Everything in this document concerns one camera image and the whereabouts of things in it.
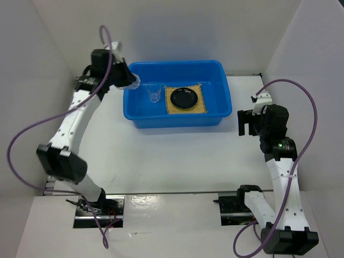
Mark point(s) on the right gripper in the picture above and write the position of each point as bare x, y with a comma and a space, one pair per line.
245, 116

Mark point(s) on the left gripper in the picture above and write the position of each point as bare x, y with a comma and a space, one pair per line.
128, 77

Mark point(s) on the clear plastic cup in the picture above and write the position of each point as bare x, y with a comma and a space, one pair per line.
131, 86
154, 91

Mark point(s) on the bamboo placemat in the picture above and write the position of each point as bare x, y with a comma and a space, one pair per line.
200, 106

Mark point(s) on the black round plate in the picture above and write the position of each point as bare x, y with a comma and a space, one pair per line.
184, 97

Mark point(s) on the green plastic plate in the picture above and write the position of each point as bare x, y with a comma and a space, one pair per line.
184, 108

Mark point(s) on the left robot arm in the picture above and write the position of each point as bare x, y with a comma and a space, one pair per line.
59, 157

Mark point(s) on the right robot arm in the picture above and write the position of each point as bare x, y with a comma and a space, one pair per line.
284, 229

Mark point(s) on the blue plastic bin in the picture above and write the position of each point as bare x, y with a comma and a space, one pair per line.
210, 73

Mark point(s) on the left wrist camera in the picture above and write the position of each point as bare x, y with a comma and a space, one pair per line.
116, 50

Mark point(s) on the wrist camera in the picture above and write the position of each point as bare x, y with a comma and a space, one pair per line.
116, 50
260, 101

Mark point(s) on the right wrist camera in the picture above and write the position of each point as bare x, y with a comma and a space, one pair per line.
260, 101

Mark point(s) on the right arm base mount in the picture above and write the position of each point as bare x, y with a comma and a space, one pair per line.
231, 211

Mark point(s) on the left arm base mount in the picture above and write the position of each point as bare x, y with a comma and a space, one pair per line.
112, 216

